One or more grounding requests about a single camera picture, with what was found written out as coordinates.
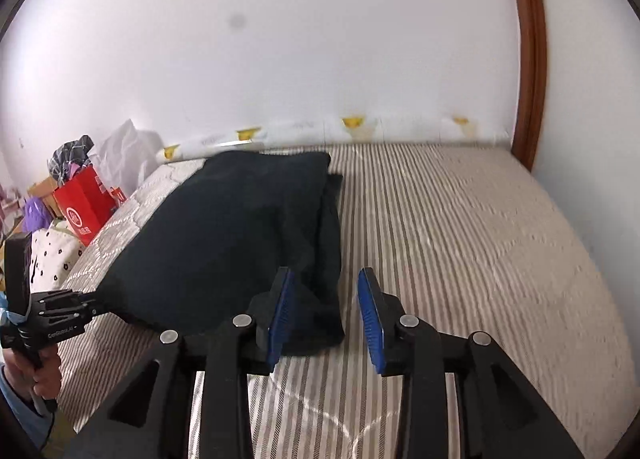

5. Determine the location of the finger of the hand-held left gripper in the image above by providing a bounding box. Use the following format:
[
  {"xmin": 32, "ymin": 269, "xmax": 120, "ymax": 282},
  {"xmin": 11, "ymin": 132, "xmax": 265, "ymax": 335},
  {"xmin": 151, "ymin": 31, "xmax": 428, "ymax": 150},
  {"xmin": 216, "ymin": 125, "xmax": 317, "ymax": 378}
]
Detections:
[
  {"xmin": 34, "ymin": 290, "xmax": 101, "ymax": 309},
  {"xmin": 37, "ymin": 305, "xmax": 110, "ymax": 326}
]

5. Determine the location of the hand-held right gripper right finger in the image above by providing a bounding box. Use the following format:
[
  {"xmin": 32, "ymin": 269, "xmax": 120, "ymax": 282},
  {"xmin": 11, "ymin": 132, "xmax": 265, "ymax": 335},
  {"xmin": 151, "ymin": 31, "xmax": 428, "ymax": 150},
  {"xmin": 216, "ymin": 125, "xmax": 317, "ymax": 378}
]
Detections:
[{"xmin": 357, "ymin": 266, "xmax": 586, "ymax": 459}]

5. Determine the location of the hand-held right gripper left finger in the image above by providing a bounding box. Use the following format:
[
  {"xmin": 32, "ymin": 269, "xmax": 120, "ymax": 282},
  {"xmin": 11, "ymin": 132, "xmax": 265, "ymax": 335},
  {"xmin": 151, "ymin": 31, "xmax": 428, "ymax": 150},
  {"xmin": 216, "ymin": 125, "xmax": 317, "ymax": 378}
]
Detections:
[{"xmin": 65, "ymin": 266, "xmax": 294, "ymax": 459}]

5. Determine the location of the black sweater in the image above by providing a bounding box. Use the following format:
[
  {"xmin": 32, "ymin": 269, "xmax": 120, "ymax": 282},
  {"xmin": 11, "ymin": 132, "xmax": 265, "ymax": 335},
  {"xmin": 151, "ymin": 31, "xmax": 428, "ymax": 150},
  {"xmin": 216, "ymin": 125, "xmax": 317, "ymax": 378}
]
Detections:
[{"xmin": 95, "ymin": 150, "xmax": 346, "ymax": 357}]

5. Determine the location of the person's left forearm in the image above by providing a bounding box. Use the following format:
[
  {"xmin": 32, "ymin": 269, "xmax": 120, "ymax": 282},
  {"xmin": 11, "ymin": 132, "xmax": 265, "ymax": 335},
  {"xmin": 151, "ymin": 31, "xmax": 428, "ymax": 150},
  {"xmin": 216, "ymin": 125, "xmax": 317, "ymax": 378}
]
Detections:
[{"xmin": 0, "ymin": 364, "xmax": 56, "ymax": 452}]

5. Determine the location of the person's left hand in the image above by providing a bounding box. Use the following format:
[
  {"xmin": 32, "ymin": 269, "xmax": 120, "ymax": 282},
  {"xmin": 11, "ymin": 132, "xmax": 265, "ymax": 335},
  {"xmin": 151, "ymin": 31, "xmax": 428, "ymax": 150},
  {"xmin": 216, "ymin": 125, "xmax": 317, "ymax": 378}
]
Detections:
[{"xmin": 7, "ymin": 343, "xmax": 63, "ymax": 401}]

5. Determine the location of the red paper bag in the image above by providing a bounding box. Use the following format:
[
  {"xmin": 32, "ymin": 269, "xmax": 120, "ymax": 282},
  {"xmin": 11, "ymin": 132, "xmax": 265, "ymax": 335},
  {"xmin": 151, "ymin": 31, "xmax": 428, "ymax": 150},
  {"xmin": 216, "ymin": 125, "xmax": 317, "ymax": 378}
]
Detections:
[{"xmin": 52, "ymin": 166, "xmax": 126, "ymax": 246}]

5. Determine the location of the striped beige mattress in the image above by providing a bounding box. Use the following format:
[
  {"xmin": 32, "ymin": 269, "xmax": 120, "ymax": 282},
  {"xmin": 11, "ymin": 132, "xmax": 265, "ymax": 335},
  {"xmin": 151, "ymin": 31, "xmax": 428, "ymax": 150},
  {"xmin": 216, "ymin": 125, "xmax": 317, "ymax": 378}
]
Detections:
[{"xmin": 57, "ymin": 142, "xmax": 626, "ymax": 459}]

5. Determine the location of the white plastic bag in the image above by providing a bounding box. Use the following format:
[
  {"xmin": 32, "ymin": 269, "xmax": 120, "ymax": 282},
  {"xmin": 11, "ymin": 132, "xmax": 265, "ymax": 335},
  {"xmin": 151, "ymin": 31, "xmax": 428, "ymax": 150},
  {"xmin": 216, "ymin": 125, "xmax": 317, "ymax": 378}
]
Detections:
[{"xmin": 90, "ymin": 119, "xmax": 166, "ymax": 200}]

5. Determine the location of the brown wooden door frame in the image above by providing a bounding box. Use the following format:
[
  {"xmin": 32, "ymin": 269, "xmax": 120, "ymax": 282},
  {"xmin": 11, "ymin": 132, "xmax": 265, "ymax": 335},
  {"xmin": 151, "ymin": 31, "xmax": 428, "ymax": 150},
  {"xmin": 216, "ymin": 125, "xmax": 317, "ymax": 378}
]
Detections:
[{"xmin": 502, "ymin": 0, "xmax": 547, "ymax": 172}]

